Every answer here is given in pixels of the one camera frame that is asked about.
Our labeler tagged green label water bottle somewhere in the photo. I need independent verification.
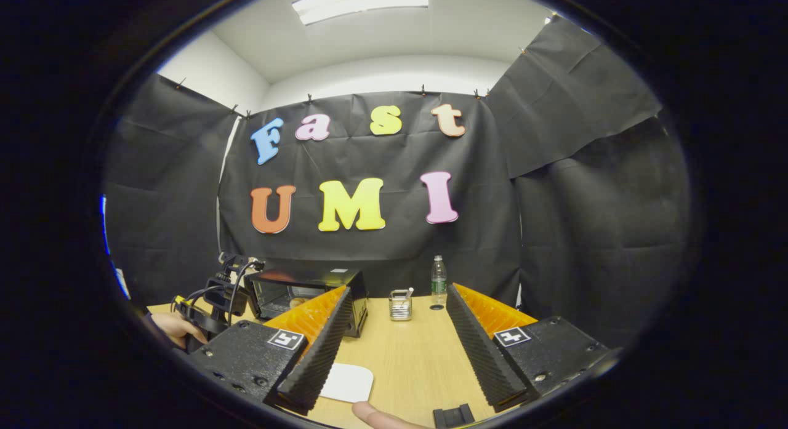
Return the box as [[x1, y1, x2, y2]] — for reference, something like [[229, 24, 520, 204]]
[[431, 255, 448, 307]]

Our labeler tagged metal wire basket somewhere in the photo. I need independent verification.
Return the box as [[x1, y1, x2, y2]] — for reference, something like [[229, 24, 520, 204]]
[[388, 287, 415, 323]]

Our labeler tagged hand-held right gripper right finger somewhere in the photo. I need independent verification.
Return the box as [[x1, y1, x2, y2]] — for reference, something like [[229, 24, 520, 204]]
[[446, 283, 616, 413]]

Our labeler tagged white plate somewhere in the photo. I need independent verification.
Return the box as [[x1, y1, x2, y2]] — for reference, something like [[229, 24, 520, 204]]
[[319, 363, 375, 404]]

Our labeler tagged white and blue screen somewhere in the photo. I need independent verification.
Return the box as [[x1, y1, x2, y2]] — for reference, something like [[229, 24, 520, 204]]
[[100, 195, 132, 301]]

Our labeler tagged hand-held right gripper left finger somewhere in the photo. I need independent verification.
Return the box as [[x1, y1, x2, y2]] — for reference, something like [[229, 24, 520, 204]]
[[185, 286, 355, 416]]

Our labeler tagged black electric oven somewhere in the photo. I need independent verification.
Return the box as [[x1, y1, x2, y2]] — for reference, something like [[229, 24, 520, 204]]
[[245, 268, 369, 339]]

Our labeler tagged large ceiling light panel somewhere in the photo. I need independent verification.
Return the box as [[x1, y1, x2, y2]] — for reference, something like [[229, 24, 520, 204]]
[[291, 0, 430, 26]]

